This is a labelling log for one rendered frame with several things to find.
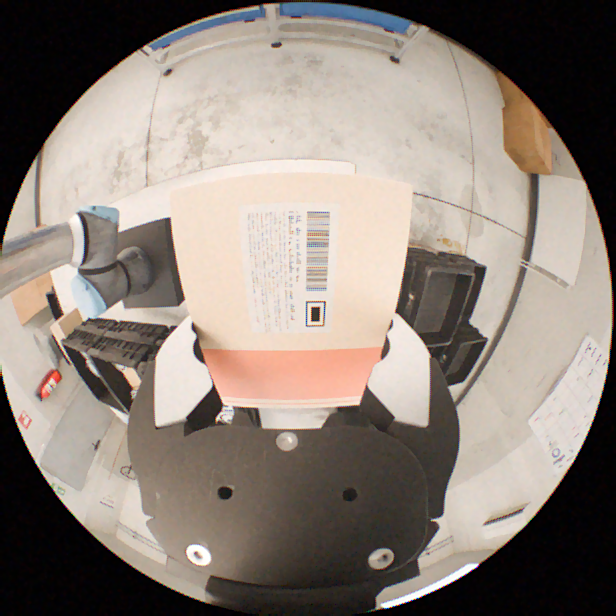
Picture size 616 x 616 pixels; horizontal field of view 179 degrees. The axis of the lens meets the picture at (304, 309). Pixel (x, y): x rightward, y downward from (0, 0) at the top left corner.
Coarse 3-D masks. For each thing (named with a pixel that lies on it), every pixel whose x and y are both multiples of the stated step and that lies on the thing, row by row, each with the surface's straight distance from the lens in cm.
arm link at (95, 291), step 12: (84, 276) 53; (96, 276) 52; (108, 276) 53; (120, 276) 57; (72, 288) 58; (84, 288) 52; (96, 288) 52; (108, 288) 54; (120, 288) 57; (84, 300) 55; (96, 300) 52; (108, 300) 55; (120, 300) 60; (84, 312) 58; (96, 312) 54
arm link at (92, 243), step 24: (72, 216) 50; (96, 216) 49; (24, 240) 45; (48, 240) 45; (72, 240) 47; (96, 240) 48; (0, 264) 43; (24, 264) 43; (48, 264) 46; (72, 264) 51; (96, 264) 51; (0, 288) 43
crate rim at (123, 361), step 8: (88, 352) 85; (96, 352) 81; (104, 352) 78; (112, 360) 72; (120, 360) 69; (128, 360) 67; (96, 368) 90; (136, 368) 64; (112, 392) 97; (120, 400) 100
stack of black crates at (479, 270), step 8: (440, 256) 139; (448, 256) 132; (456, 256) 138; (464, 256) 158; (464, 264) 144; (472, 264) 133; (480, 264) 141; (480, 272) 149; (480, 280) 149; (472, 288) 153; (480, 288) 149; (472, 296) 153; (472, 304) 153; (464, 312) 159; (472, 312) 154
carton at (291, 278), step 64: (192, 192) 10; (256, 192) 9; (320, 192) 9; (384, 192) 10; (192, 256) 11; (256, 256) 10; (320, 256) 9; (384, 256) 10; (192, 320) 12; (256, 320) 11; (320, 320) 11; (384, 320) 12; (256, 384) 15; (320, 384) 14
